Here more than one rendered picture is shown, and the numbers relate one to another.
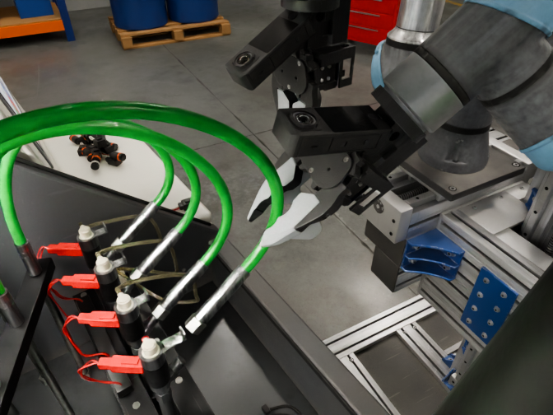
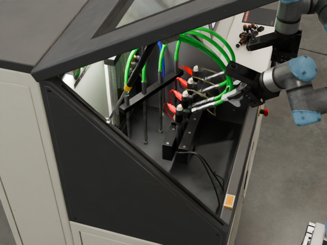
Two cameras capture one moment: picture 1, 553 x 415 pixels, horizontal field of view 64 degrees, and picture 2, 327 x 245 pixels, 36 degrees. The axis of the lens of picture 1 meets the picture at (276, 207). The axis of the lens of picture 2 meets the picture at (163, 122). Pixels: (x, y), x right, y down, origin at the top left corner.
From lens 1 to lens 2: 1.29 m
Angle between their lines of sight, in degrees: 39
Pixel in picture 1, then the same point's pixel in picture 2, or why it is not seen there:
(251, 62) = (253, 43)
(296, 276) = not seen: outside the picture
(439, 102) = (269, 82)
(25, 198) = (187, 47)
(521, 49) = (290, 79)
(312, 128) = (232, 69)
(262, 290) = (246, 133)
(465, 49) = (279, 71)
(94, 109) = (183, 40)
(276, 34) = (267, 37)
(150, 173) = (257, 62)
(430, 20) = not seen: outside the picture
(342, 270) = not seen: outside the picture
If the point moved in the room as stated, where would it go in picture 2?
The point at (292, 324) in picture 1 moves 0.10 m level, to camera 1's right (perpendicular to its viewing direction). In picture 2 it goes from (242, 149) to (261, 165)
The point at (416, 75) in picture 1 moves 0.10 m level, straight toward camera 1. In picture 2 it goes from (268, 71) to (238, 78)
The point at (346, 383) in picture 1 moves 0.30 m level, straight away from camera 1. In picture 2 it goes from (235, 175) to (307, 152)
